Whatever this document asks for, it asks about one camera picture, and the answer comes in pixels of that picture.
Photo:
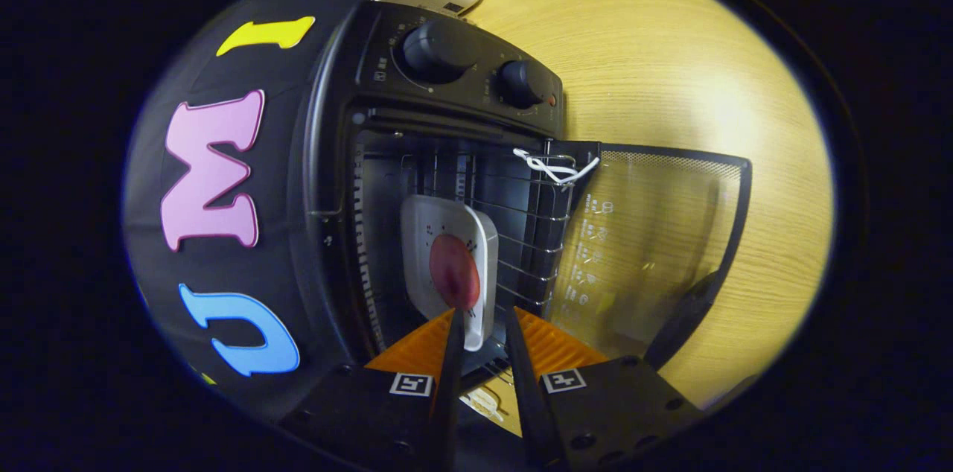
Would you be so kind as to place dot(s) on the red meat slice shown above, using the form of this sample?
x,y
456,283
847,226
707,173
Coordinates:
x,y
454,271

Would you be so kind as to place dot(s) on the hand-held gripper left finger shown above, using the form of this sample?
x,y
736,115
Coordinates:
x,y
450,383

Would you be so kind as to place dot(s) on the white square plate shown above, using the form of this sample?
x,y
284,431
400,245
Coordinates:
x,y
447,215

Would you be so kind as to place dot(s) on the black toaster oven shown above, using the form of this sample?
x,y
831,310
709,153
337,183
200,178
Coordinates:
x,y
372,33

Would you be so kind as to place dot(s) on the white paper packet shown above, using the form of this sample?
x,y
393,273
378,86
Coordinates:
x,y
482,402

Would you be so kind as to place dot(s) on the black backdrop cloth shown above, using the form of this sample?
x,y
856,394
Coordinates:
x,y
149,249

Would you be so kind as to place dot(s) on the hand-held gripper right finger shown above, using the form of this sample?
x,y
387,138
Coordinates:
x,y
525,383

